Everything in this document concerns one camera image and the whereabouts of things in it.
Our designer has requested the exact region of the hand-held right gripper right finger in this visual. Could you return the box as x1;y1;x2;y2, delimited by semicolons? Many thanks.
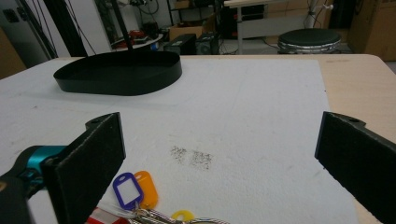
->
314;110;396;224

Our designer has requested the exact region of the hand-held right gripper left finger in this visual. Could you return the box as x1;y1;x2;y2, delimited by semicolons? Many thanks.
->
41;111;127;224

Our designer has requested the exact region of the purple key tag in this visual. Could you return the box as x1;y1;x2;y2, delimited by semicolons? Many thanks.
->
112;172;145;212

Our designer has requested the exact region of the red and white lanyard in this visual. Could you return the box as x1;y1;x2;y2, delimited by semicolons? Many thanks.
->
85;203;138;224

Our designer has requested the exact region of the orange key tag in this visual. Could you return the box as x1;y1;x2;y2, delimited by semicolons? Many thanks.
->
134;170;159;210

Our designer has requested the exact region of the metal key ring with keys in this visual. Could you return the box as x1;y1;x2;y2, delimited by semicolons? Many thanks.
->
130;207;232;224

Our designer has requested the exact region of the yellow key tag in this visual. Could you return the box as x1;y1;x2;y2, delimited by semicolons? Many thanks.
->
171;209;196;222

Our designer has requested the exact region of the black oval tray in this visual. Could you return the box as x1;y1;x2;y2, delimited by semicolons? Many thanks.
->
52;50;183;97

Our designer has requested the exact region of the round black stool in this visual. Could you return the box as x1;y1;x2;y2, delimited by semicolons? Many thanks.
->
277;28;343;55

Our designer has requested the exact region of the large cardboard box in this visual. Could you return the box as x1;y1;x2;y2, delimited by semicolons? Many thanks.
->
347;0;396;62

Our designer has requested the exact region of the white foam mat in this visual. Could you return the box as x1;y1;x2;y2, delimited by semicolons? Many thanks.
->
0;57;359;224

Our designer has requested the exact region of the brown board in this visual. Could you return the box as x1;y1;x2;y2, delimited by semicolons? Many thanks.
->
0;27;27;80

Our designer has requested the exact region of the round white side table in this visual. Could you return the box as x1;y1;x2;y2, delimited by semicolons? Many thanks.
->
110;33;164;52

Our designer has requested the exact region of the black upright panel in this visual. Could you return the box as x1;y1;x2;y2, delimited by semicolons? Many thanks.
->
43;0;89;58

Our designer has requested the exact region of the red tool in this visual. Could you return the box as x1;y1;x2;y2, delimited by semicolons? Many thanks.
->
128;29;149;41

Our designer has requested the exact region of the grey metal stand leg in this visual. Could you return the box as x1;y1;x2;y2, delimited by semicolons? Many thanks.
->
15;0;59;60

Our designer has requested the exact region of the black stand pole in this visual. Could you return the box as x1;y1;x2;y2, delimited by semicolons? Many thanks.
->
110;0;134;52

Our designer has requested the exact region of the white pipe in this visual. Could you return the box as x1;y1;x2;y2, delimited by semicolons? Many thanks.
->
303;0;334;30

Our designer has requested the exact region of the black computer tower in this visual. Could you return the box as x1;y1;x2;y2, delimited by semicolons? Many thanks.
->
163;33;198;56
195;32;220;56

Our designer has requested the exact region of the white desk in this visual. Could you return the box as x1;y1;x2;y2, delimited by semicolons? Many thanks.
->
223;0;334;56

